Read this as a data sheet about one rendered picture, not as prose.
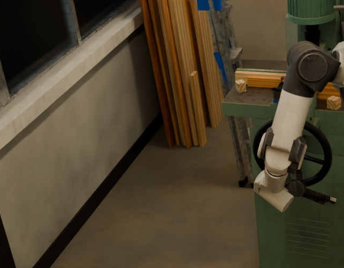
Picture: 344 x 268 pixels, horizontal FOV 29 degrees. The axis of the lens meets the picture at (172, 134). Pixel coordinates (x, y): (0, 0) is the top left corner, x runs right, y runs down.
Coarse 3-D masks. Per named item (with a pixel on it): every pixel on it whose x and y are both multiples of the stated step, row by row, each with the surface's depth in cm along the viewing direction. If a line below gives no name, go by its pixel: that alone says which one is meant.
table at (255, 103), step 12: (228, 96) 266; (240, 96) 265; (252, 96) 263; (264, 96) 262; (228, 108) 262; (240, 108) 260; (252, 108) 258; (264, 108) 256; (324, 108) 247; (324, 120) 248; (336, 120) 246
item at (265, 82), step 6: (252, 78) 269; (258, 78) 268; (264, 78) 267; (270, 78) 267; (276, 78) 266; (252, 84) 271; (258, 84) 270; (264, 84) 268; (270, 84) 267; (276, 84) 266
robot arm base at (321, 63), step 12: (312, 48) 176; (288, 60) 189; (300, 60) 176; (312, 60) 176; (324, 60) 176; (336, 60) 176; (300, 72) 177; (312, 72) 176; (324, 72) 176; (312, 84) 178; (324, 84) 178
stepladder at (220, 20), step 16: (208, 0) 325; (224, 0) 339; (208, 16) 330; (224, 16) 330; (224, 32) 336; (224, 48) 336; (240, 48) 350; (224, 64) 338; (240, 64) 355; (224, 80) 345; (224, 96) 349; (240, 128) 353; (240, 144) 361; (240, 160) 365; (240, 176) 369
